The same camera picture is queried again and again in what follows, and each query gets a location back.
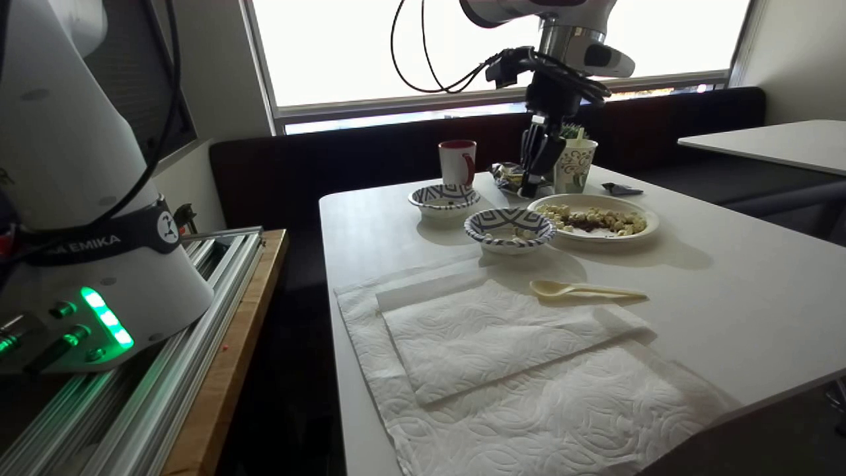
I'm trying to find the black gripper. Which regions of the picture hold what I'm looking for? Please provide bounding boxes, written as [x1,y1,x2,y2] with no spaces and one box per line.
[518,71,612,198]

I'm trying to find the blue patterned bowl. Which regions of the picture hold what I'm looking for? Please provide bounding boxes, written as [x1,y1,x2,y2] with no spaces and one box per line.
[407,179,484,219]
[464,205,559,259]

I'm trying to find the white bowl with snacks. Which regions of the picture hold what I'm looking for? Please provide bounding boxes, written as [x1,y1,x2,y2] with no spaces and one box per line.
[527,191,661,251]

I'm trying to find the white cup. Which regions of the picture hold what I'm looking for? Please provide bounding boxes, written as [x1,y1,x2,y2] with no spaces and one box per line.
[552,135,601,197]

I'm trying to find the mixed food pile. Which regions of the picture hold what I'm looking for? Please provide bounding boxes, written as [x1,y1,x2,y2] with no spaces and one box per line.
[539,201,651,239]

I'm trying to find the red mug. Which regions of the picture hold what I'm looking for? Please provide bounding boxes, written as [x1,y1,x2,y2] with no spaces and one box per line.
[436,139,482,191]

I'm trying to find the window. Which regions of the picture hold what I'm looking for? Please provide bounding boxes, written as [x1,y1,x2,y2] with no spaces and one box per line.
[244,0,757,139]

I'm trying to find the small folded paper towel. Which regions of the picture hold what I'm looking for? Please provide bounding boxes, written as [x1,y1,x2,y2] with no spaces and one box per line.
[378,279,655,411]

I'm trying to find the white side table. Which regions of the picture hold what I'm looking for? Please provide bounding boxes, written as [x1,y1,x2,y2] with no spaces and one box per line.
[674,117,846,179]

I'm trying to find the white folded cloth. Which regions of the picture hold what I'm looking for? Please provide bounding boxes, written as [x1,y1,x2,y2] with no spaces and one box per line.
[335,263,741,476]

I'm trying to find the wooden base board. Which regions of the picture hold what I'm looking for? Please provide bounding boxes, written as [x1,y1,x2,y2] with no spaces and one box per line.
[162,227,293,476]

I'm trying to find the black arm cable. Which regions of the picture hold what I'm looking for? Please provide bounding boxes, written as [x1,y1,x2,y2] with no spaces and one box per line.
[388,0,534,98]

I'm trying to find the black base cable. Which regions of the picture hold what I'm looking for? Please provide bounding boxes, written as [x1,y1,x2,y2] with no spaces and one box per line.
[82,0,182,232]

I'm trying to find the aluminium frame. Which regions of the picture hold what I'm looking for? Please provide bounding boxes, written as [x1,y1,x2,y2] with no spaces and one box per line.
[0,224,268,476]

